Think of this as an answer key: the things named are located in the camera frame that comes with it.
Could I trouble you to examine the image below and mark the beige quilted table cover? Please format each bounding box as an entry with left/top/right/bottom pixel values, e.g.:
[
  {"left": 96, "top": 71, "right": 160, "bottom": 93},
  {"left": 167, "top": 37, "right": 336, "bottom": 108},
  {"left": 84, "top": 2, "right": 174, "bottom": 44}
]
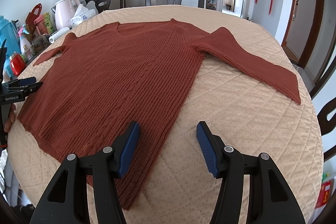
[{"left": 7, "top": 5, "right": 323, "bottom": 223}]

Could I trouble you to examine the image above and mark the white tissue pack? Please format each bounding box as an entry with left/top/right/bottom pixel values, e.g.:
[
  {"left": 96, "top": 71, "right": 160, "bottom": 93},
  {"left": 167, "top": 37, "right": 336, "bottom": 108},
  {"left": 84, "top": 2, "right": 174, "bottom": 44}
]
[{"left": 70, "top": 4, "right": 97, "bottom": 28}]

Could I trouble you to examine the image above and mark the pink electric kettle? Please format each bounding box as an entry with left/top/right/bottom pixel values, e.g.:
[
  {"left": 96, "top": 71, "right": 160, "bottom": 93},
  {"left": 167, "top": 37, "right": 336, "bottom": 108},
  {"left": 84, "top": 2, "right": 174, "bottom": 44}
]
[{"left": 51, "top": 0, "right": 80, "bottom": 31}]

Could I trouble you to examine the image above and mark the white paper roll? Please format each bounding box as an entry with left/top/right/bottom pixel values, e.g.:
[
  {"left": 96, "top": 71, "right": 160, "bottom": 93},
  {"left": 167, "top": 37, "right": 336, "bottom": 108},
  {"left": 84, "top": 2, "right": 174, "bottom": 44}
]
[{"left": 49, "top": 27, "right": 70, "bottom": 44}]

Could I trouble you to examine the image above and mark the rust red knit sweater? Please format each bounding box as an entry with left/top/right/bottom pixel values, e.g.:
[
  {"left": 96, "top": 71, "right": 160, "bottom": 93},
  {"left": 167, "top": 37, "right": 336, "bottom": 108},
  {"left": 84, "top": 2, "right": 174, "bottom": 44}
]
[{"left": 18, "top": 19, "right": 301, "bottom": 210}]

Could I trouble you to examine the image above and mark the black chair right side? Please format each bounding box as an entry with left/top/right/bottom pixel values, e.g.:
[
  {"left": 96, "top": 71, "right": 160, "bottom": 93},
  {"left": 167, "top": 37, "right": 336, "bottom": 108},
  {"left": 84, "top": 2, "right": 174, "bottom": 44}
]
[{"left": 317, "top": 98, "right": 336, "bottom": 161}]

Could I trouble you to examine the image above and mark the red box on floor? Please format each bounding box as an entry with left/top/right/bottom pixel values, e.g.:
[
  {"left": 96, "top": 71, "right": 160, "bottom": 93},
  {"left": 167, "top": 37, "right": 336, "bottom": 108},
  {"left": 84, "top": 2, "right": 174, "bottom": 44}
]
[{"left": 315, "top": 179, "right": 334, "bottom": 209}]

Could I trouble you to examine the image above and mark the red container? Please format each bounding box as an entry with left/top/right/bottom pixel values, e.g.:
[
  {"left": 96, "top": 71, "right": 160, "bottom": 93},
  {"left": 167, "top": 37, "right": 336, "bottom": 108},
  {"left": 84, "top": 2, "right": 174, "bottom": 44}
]
[{"left": 10, "top": 52, "right": 26, "bottom": 77}]

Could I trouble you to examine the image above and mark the blue plastic bag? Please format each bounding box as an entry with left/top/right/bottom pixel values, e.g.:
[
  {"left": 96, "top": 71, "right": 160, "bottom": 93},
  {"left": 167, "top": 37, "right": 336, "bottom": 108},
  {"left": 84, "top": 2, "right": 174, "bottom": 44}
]
[{"left": 0, "top": 15, "right": 21, "bottom": 78}]

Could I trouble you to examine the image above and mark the brown wooden door frame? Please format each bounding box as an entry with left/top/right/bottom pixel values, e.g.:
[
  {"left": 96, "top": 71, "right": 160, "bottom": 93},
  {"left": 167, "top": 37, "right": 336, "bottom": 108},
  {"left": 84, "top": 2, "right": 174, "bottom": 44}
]
[{"left": 281, "top": 0, "right": 325, "bottom": 68}]

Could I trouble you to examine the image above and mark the green snack packet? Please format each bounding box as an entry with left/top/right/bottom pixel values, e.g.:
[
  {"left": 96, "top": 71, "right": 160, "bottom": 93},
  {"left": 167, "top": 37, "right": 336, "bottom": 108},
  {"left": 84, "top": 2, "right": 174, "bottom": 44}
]
[{"left": 43, "top": 12, "right": 55, "bottom": 35}]

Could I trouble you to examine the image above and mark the person's left hand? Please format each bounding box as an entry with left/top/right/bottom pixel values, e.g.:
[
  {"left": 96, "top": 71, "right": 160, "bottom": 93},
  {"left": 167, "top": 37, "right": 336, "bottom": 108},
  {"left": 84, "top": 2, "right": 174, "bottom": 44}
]
[{"left": 3, "top": 104, "right": 16, "bottom": 133}]

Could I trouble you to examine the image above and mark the red paper bag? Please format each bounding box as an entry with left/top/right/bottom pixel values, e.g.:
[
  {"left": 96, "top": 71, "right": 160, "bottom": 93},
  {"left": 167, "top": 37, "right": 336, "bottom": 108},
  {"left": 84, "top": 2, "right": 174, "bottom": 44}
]
[{"left": 25, "top": 3, "right": 42, "bottom": 26}]

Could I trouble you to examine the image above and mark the white spray bottle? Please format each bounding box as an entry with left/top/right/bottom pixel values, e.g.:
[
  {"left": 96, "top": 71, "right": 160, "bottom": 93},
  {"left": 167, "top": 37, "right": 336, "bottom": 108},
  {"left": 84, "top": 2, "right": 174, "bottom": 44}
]
[{"left": 18, "top": 25, "right": 33, "bottom": 61}]

